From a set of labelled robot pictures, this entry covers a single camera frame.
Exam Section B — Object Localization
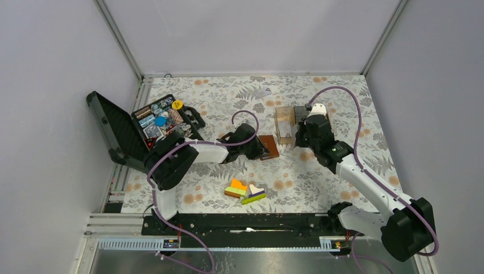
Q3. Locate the orange green brown card stack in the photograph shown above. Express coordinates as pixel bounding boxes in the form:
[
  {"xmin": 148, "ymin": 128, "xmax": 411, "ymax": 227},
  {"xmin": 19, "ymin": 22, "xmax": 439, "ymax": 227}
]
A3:
[{"xmin": 224, "ymin": 178, "xmax": 248, "ymax": 199}]

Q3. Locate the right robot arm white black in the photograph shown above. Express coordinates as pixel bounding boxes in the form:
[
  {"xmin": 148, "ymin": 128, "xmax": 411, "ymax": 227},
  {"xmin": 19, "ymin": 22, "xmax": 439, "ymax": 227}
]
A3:
[{"xmin": 295, "ymin": 114, "xmax": 438, "ymax": 261}]

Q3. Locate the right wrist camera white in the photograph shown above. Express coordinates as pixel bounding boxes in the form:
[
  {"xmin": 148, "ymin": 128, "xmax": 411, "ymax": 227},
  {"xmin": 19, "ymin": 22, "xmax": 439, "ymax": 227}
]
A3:
[{"xmin": 308, "ymin": 103, "xmax": 327, "ymax": 117}]

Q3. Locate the brown leather card holder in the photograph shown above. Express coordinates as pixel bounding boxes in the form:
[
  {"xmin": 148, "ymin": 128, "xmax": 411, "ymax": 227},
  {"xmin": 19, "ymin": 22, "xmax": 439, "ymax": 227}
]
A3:
[{"xmin": 259, "ymin": 135, "xmax": 280, "ymax": 160}]

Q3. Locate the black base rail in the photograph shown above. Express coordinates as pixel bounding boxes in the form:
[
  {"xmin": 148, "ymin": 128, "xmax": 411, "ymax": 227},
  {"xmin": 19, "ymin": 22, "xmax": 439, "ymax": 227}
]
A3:
[{"xmin": 141, "ymin": 213, "xmax": 355, "ymax": 251}]

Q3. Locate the purple cable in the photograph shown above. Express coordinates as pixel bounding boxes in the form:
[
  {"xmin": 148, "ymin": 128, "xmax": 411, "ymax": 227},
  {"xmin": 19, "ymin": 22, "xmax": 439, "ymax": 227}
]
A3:
[
  {"xmin": 308, "ymin": 86, "xmax": 440, "ymax": 274},
  {"xmin": 146, "ymin": 110, "xmax": 260, "ymax": 274}
]

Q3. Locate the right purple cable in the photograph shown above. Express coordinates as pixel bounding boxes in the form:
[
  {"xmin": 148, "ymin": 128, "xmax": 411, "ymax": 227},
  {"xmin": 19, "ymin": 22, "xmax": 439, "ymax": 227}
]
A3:
[{"xmin": 308, "ymin": 86, "xmax": 440, "ymax": 274}]

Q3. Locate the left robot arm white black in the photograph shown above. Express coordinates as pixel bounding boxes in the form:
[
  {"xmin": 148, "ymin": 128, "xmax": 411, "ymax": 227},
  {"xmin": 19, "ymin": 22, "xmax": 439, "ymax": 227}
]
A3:
[{"xmin": 145, "ymin": 123, "xmax": 269, "ymax": 235}]

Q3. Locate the white purple green card stack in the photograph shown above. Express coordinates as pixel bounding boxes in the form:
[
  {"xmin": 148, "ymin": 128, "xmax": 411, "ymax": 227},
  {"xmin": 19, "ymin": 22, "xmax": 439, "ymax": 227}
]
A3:
[{"xmin": 241, "ymin": 184, "xmax": 266, "ymax": 205}]

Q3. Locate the floral patterned table mat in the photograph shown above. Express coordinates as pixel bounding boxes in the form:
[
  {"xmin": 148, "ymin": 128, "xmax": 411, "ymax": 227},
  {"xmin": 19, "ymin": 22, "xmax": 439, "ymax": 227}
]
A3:
[{"xmin": 120, "ymin": 75, "xmax": 410, "ymax": 215}]

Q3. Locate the yellow poker chip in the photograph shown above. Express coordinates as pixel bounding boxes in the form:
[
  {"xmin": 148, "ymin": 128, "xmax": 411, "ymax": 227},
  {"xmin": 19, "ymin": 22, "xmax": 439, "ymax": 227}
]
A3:
[{"xmin": 171, "ymin": 100, "xmax": 184, "ymax": 111}]

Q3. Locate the silver card on mat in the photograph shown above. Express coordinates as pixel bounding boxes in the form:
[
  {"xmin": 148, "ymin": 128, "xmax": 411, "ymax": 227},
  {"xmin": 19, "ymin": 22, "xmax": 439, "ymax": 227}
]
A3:
[{"xmin": 253, "ymin": 88, "xmax": 272, "ymax": 99}]

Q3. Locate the black poker chip case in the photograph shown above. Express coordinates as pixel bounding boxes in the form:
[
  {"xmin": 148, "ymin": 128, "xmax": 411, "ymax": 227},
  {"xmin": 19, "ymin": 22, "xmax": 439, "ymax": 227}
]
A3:
[{"xmin": 86, "ymin": 91, "xmax": 205, "ymax": 171}]

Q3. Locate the blue poker chip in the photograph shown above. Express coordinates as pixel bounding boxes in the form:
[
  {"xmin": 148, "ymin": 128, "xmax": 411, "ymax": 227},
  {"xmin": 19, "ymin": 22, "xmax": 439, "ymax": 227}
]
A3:
[{"xmin": 154, "ymin": 116, "xmax": 167, "ymax": 127}]

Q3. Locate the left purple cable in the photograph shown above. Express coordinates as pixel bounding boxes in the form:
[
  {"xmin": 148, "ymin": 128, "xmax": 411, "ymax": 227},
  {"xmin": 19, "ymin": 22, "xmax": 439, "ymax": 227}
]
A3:
[{"xmin": 146, "ymin": 110, "xmax": 260, "ymax": 274}]

